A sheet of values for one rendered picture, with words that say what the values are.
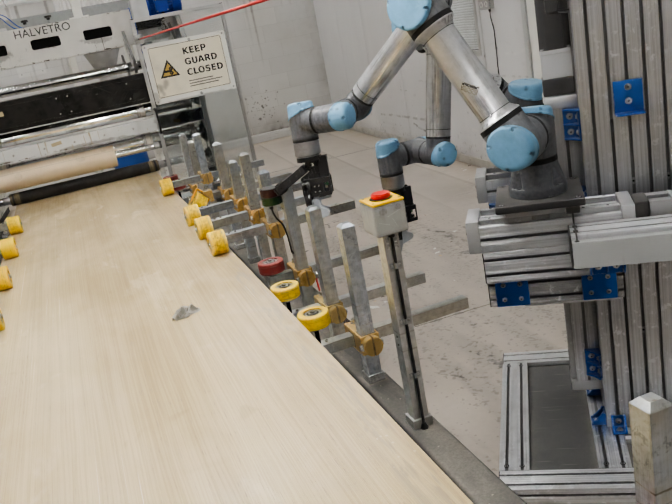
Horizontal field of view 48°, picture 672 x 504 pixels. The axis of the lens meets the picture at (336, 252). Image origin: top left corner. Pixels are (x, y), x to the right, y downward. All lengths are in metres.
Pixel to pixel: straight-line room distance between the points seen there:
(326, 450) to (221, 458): 0.19
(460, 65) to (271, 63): 9.26
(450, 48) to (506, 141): 0.26
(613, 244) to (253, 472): 1.07
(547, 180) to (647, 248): 0.30
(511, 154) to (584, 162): 0.39
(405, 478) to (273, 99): 10.07
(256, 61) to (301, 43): 0.70
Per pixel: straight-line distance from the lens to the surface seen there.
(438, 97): 2.29
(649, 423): 0.95
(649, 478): 1.00
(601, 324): 2.36
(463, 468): 1.56
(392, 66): 2.11
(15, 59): 4.71
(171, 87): 4.44
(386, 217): 1.49
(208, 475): 1.33
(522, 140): 1.84
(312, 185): 2.15
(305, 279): 2.28
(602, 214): 2.04
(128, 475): 1.41
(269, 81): 11.07
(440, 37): 1.89
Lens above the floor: 1.59
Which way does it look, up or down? 17 degrees down
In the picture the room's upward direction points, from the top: 11 degrees counter-clockwise
